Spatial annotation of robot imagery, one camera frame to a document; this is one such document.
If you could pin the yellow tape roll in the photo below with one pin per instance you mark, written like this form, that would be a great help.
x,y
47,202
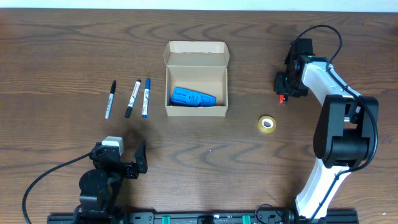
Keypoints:
x,y
266,124

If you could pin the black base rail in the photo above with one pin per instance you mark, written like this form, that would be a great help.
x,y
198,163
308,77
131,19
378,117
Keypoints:
x,y
262,216

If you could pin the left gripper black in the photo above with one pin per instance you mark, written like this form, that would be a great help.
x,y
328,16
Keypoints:
x,y
125,168

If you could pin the open cardboard box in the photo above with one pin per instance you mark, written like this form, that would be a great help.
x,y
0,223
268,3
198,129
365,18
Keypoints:
x,y
200,66

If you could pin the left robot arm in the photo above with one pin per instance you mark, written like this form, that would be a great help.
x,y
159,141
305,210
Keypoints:
x,y
101,186

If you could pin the blue whiteboard marker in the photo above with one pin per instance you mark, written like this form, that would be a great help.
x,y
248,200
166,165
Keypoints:
x,y
146,98

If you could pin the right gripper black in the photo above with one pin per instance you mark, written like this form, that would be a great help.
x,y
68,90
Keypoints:
x,y
282,86

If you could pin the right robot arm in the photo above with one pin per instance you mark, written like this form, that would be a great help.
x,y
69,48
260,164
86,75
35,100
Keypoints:
x,y
345,138

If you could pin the black whiteboard marker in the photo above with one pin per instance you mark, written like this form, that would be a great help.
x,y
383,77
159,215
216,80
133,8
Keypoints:
x,y
132,99

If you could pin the red black stapler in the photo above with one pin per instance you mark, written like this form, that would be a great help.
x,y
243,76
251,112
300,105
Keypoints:
x,y
283,99

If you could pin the blue plastic tool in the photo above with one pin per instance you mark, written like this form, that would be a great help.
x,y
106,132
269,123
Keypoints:
x,y
186,97

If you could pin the black cap Sharpie marker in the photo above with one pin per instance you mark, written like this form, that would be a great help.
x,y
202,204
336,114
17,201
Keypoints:
x,y
110,99

